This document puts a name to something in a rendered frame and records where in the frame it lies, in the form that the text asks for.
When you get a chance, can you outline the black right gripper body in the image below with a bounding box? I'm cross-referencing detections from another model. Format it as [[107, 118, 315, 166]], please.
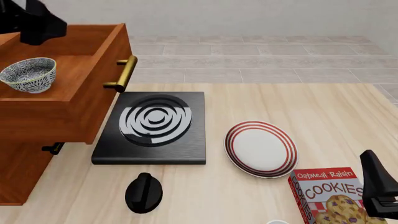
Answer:
[[362, 195, 398, 219]]

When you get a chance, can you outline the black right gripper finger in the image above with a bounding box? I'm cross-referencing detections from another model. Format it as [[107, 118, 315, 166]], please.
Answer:
[[359, 149, 398, 200]]

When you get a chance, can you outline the white plate with red rings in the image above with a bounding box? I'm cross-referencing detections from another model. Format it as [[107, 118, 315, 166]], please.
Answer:
[[223, 120, 299, 179]]

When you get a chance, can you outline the flat black stove plate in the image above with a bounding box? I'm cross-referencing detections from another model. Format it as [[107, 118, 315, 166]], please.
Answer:
[[91, 91, 207, 166]]

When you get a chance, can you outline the wooden cabinet drawer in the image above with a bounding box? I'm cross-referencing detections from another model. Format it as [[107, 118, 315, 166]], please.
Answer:
[[0, 22, 135, 146]]

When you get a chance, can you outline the wooden cabinet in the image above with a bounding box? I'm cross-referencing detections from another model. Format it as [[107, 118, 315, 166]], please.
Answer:
[[0, 32, 65, 207]]

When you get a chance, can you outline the black white patterned bowl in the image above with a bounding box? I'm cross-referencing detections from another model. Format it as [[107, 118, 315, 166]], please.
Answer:
[[0, 57, 57, 95]]

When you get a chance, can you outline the oatmeal raisin cookies box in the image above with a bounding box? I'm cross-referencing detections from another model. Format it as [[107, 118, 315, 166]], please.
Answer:
[[287, 166, 389, 224]]

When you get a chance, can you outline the round black stove knob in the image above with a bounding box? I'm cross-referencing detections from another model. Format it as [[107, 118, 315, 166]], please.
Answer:
[[124, 172, 164, 215]]

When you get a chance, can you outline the brass drawer handle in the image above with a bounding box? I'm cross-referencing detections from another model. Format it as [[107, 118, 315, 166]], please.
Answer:
[[41, 141, 65, 155], [103, 55, 138, 93]]

